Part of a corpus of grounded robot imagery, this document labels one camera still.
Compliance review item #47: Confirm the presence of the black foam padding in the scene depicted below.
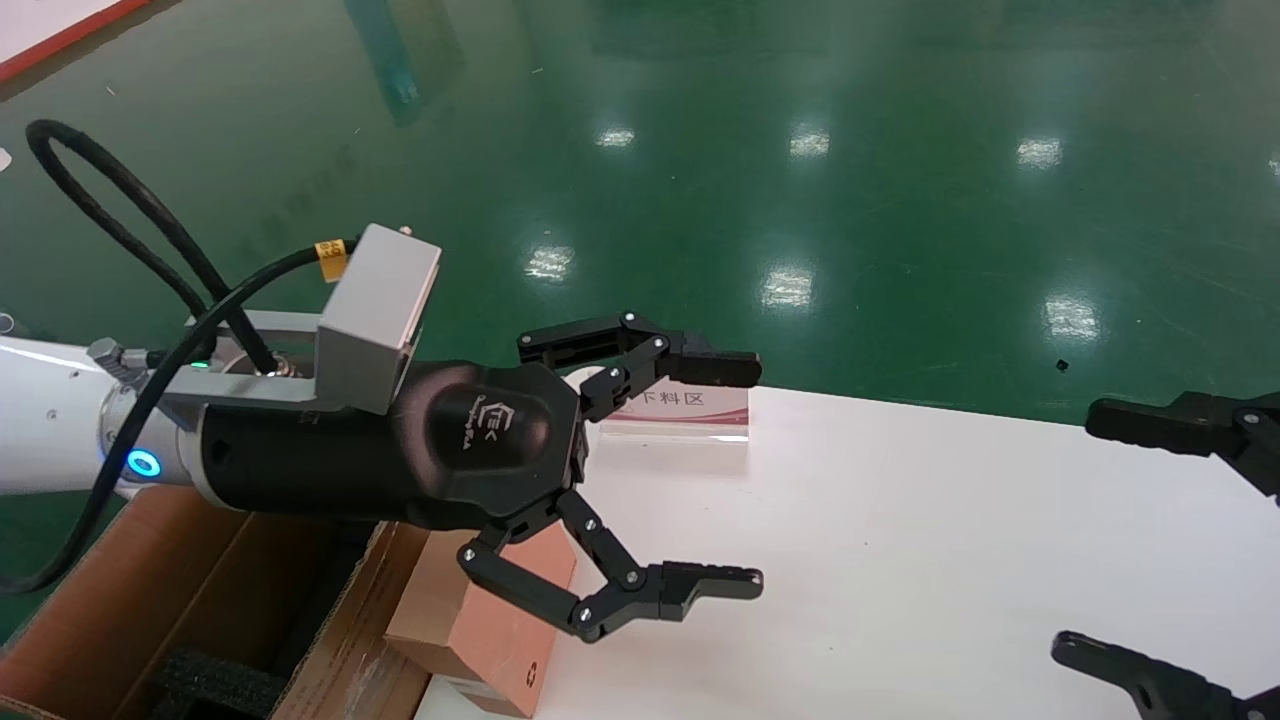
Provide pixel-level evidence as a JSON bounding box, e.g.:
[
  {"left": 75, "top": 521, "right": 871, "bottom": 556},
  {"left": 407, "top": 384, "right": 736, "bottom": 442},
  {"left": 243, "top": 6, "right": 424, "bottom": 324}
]
[{"left": 150, "top": 648, "right": 288, "bottom": 720}]

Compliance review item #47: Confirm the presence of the small cardboard box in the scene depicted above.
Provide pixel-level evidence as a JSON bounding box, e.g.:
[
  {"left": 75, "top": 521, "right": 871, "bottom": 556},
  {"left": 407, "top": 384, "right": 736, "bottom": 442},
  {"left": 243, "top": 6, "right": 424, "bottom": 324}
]
[{"left": 385, "top": 520, "right": 579, "bottom": 719}]

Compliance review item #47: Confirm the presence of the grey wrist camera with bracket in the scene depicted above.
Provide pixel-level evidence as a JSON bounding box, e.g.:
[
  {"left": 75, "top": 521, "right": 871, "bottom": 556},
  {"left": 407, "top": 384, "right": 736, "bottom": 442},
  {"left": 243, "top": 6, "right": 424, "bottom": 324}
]
[{"left": 158, "top": 223, "right": 443, "bottom": 433}]

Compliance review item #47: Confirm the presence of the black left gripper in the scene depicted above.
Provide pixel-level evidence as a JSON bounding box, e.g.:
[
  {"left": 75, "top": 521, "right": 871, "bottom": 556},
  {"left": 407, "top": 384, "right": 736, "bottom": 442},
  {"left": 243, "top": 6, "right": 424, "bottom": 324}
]
[{"left": 200, "top": 360, "right": 591, "bottom": 533}]

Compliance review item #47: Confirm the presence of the acrylic sign with Chinese text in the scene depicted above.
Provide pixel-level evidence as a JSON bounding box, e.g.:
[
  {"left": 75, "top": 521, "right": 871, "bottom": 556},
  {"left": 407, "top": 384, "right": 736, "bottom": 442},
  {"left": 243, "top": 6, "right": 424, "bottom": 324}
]
[{"left": 575, "top": 365, "right": 751, "bottom": 447}]

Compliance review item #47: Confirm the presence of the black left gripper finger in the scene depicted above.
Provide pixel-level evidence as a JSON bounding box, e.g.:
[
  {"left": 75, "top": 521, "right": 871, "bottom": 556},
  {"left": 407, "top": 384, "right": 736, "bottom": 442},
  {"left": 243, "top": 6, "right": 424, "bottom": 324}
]
[
  {"left": 457, "top": 488, "right": 765, "bottom": 644},
  {"left": 517, "top": 312, "right": 763, "bottom": 422}
]

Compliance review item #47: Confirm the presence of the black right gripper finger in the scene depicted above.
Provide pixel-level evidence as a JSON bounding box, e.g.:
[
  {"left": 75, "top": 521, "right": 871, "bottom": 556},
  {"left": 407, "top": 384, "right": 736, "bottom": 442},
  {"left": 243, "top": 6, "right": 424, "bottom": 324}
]
[
  {"left": 1085, "top": 390, "right": 1280, "bottom": 501},
  {"left": 1050, "top": 630, "right": 1280, "bottom": 720}
]

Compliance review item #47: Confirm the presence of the large cardboard box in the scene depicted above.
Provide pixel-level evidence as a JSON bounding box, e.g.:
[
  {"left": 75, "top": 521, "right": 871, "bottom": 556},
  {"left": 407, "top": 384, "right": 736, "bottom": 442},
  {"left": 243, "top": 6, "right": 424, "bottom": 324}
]
[{"left": 0, "top": 485, "right": 433, "bottom": 720}]

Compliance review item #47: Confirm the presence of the black cable with yellow label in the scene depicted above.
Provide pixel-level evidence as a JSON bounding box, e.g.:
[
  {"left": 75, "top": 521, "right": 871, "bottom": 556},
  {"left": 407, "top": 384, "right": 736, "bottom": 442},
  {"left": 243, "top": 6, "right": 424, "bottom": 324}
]
[{"left": 0, "top": 119, "right": 361, "bottom": 597}]

